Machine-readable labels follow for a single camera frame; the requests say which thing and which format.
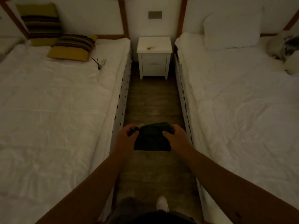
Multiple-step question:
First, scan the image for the white quilted bed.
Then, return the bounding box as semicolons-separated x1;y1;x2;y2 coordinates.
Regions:
0;36;25;63
0;37;132;224
174;32;299;224

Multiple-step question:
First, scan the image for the person's right forearm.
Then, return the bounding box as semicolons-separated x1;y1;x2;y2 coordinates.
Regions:
181;146;299;224

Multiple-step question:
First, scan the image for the person's left leg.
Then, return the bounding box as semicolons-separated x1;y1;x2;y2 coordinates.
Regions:
106;197;157;224

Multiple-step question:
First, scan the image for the person's leg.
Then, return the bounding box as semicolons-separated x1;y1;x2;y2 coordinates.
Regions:
106;197;157;224
140;210;198;224

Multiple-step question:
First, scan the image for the person's left hand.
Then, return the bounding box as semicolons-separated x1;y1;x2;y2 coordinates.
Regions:
113;124;140;157

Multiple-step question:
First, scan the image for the reed diffuser with black sticks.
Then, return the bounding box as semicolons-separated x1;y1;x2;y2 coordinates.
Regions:
91;56;107;70

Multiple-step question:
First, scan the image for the white nightstand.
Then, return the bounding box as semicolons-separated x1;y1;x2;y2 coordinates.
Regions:
136;36;173;80

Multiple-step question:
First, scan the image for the white pillow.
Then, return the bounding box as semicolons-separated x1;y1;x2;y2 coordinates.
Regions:
202;7;265;51

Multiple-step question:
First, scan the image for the green cloth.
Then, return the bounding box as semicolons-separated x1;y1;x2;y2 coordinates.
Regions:
132;122;174;152

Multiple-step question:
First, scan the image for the curved wooden headboard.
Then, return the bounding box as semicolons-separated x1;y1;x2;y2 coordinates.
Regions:
0;0;130;40
175;0;299;39

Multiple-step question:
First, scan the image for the brass wall switch plate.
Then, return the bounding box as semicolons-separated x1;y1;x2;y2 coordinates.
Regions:
148;11;163;20

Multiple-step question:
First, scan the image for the person's right leg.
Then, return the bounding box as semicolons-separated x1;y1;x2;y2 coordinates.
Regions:
140;210;198;224

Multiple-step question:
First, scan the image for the striped yellow pillow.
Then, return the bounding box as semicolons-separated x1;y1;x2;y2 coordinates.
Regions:
46;34;98;62
16;2;64;47

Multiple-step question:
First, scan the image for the person's left forearm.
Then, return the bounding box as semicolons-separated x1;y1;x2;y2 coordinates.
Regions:
35;149;126;224

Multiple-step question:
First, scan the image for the rumpled light fabric bundle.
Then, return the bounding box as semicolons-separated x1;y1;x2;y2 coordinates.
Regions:
266;30;299;75

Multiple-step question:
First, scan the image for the person's right hand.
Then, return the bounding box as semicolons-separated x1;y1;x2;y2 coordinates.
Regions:
162;124;192;154

